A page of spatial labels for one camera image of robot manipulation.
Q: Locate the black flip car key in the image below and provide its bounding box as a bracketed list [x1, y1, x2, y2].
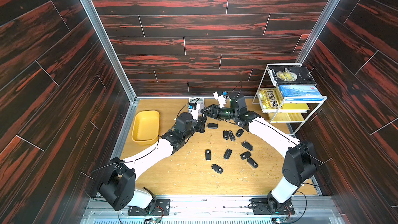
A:
[205, 149, 211, 161]

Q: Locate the black car key front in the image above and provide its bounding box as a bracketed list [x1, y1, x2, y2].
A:
[211, 164, 223, 174]

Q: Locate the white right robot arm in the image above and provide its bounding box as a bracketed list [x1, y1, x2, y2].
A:
[201, 96, 318, 212]

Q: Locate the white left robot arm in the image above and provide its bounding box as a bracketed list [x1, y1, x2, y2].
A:
[98, 113, 207, 211]

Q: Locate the large black smart key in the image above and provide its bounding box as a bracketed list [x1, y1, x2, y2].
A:
[207, 123, 218, 129]

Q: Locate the black VW car key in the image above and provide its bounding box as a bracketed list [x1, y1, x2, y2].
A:
[223, 130, 229, 140]

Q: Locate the black chrome button key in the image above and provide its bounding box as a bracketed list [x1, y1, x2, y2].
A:
[228, 131, 236, 142]

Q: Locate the small black car key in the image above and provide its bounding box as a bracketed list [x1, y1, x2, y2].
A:
[236, 129, 244, 138]

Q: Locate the black car key centre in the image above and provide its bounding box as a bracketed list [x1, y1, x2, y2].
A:
[223, 148, 232, 160]

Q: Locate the black car key right upper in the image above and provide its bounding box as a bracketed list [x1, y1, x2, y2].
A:
[241, 141, 254, 151]

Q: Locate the black car key right middle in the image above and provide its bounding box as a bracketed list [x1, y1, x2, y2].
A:
[240, 151, 251, 160]

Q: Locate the yellow plastic storage box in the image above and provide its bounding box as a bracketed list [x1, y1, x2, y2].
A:
[132, 110, 160, 145]

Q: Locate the black car key right lower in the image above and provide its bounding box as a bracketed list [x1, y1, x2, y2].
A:
[247, 157, 258, 169]

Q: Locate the white calculator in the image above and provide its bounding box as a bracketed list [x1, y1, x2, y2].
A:
[188, 97, 205, 110]

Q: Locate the yellow book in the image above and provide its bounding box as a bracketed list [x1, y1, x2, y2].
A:
[257, 89, 309, 114]

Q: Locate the white metal shelf rack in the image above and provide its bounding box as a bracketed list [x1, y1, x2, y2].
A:
[252, 63, 328, 135]

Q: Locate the black book gold emblem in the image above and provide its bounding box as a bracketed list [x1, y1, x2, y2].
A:
[268, 66, 317, 87]

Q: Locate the blue book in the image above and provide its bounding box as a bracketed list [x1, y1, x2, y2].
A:
[278, 85, 324, 102]

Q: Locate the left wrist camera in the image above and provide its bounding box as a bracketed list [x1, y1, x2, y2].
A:
[188, 101, 199, 120]

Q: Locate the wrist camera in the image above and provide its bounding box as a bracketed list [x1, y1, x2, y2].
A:
[188, 101, 199, 120]
[213, 91, 228, 108]

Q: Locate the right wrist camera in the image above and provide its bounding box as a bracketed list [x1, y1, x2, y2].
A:
[213, 91, 228, 108]

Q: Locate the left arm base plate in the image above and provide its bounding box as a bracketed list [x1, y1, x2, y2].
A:
[127, 198, 171, 216]

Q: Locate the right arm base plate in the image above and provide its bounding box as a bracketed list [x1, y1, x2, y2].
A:
[247, 198, 295, 215]

